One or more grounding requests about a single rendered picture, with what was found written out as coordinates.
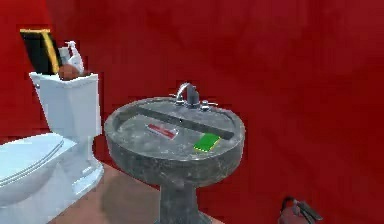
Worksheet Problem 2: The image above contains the chrome sink faucet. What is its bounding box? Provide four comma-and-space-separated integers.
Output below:
168, 82, 219, 112

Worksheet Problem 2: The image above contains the red and white flat card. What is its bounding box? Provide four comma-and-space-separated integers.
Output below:
145, 122, 180, 141

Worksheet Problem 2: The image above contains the white toilet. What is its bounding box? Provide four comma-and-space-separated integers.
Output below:
0, 71, 105, 224

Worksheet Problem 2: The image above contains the brown round object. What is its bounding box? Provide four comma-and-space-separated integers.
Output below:
58, 64, 83, 82

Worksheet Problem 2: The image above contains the white spray bottle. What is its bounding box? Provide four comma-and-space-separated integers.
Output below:
58, 40, 85, 76

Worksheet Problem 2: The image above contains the grey stone pedestal sink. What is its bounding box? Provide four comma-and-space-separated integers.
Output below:
103, 96, 246, 224

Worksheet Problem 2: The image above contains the black picture with gold frame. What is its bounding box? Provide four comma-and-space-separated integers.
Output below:
19, 28, 63, 76

